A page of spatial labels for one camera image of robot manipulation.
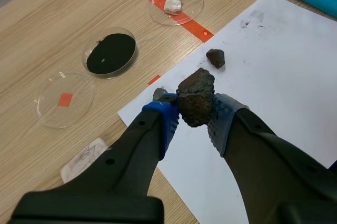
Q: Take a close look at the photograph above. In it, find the glass dish with black powder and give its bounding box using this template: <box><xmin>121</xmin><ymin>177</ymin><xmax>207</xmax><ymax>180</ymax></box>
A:
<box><xmin>82</xmin><ymin>27</ymin><xmax>138</xmax><ymax>79</ymax></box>

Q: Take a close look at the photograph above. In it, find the empty clear glass dish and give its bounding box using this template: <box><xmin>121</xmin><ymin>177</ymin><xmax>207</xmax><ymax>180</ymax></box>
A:
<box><xmin>34</xmin><ymin>71</ymin><xmax>95</xmax><ymax>130</ymax></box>

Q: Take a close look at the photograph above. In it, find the white sheet of paper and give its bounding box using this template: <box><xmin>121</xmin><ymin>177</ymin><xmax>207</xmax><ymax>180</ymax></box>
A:
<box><xmin>117</xmin><ymin>0</ymin><xmax>337</xmax><ymax>224</ymax></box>

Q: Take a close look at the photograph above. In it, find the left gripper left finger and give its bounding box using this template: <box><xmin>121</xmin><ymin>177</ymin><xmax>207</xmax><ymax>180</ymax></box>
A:
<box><xmin>8</xmin><ymin>93</ymin><xmax>181</xmax><ymax>224</ymax></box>

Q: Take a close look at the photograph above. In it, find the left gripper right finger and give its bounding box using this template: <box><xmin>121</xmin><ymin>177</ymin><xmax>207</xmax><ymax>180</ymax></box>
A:
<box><xmin>205</xmin><ymin>92</ymin><xmax>337</xmax><ymax>224</ymax></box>

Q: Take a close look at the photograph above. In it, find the large dark brown stone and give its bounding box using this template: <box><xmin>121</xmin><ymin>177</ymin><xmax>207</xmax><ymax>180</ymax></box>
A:
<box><xmin>175</xmin><ymin>67</ymin><xmax>216</xmax><ymax>128</ymax></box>

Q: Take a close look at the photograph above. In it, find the small grey stone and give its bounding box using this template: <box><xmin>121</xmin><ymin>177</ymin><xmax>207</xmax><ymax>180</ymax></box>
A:
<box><xmin>152</xmin><ymin>87</ymin><xmax>169</xmax><ymax>101</ymax></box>

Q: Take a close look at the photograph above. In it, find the small white tile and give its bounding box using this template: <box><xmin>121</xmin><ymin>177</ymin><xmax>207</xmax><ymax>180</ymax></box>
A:
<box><xmin>60</xmin><ymin>137</ymin><xmax>110</xmax><ymax>184</ymax></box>

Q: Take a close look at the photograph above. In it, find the small dark brown stone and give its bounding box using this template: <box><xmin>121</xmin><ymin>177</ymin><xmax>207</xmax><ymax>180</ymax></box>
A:
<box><xmin>205</xmin><ymin>48</ymin><xmax>226</xmax><ymax>70</ymax></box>

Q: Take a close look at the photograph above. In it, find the white lump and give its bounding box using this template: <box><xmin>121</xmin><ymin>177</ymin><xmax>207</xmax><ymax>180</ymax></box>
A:
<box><xmin>163</xmin><ymin>0</ymin><xmax>184</xmax><ymax>15</ymax></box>

